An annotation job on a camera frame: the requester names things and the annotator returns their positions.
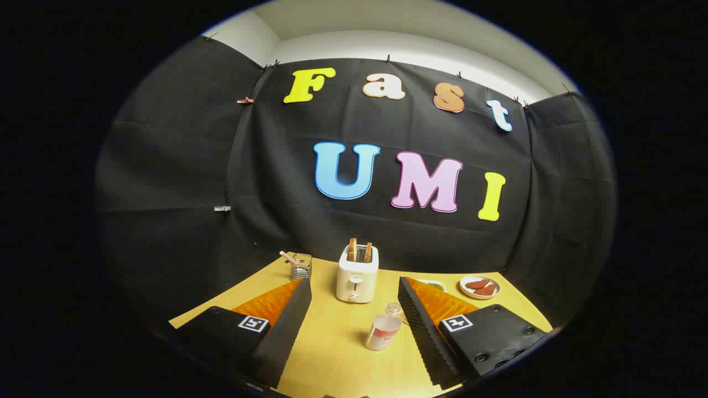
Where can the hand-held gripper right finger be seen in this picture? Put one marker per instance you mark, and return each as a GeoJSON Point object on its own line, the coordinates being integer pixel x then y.
{"type": "Point", "coordinates": [423, 331]}

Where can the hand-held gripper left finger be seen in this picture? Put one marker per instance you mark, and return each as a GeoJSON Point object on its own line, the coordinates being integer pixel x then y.
{"type": "Point", "coordinates": [287, 331]}

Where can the clear juice bottle red label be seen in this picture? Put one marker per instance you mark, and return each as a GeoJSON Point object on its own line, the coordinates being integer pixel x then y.
{"type": "Point", "coordinates": [381, 331]}

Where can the white divided dish with beans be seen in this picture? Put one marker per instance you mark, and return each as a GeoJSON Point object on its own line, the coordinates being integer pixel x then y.
{"type": "Point", "coordinates": [436, 286]}

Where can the wooden table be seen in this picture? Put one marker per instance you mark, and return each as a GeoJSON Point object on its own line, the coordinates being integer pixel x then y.
{"type": "Point", "coordinates": [332, 354]}

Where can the red meat piece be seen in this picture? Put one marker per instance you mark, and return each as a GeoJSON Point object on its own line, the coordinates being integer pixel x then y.
{"type": "Point", "coordinates": [477, 284]}
{"type": "Point", "coordinates": [487, 290]}

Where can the white round plate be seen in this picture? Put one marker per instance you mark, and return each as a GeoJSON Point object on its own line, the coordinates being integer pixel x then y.
{"type": "Point", "coordinates": [480, 287]}

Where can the pink striped straw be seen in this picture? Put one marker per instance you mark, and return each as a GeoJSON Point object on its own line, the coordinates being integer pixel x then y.
{"type": "Point", "coordinates": [287, 257]}

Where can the white toaster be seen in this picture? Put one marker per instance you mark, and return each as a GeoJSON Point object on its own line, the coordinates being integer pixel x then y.
{"type": "Point", "coordinates": [357, 282]}

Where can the toast slice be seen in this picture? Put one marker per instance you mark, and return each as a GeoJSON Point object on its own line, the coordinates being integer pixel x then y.
{"type": "Point", "coordinates": [353, 250]}
{"type": "Point", "coordinates": [367, 252]}

